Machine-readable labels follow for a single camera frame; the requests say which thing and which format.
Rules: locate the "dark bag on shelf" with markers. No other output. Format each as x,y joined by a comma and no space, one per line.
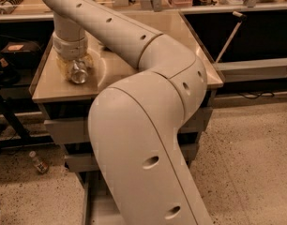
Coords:
23,55

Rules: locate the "grey middle drawer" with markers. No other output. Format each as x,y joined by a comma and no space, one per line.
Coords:
80,157

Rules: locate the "silver blue redbull can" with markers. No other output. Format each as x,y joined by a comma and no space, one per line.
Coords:
78,72

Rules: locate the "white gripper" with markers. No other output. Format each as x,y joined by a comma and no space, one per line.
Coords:
69,46

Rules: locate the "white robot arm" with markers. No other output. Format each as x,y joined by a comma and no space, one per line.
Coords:
133,123

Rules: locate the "grey drawer cabinet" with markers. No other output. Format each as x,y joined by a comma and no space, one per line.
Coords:
109,68

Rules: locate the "grey open bottom drawer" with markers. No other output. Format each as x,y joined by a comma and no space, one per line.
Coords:
99,207

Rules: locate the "plastic bottle on floor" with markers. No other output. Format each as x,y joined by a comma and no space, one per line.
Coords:
38,162

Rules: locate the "grey metal bench rail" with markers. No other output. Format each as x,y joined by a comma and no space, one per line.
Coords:
253,70

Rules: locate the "grey top drawer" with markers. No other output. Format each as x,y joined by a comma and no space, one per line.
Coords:
75,130

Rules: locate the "white pole black tip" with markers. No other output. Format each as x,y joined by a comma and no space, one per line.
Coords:
240,18

